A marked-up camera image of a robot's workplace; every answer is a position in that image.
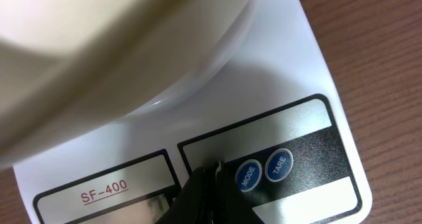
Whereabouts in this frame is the cream white bowl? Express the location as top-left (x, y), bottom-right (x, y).
top-left (1, 0), bottom-right (257, 168)

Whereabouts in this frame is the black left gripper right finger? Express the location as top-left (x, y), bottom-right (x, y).
top-left (214, 161), bottom-right (263, 224)

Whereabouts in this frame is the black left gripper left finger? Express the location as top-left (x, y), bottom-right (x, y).
top-left (157, 167), bottom-right (214, 224)

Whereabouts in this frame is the white digital kitchen scale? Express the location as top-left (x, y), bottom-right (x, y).
top-left (14, 0), bottom-right (373, 223)

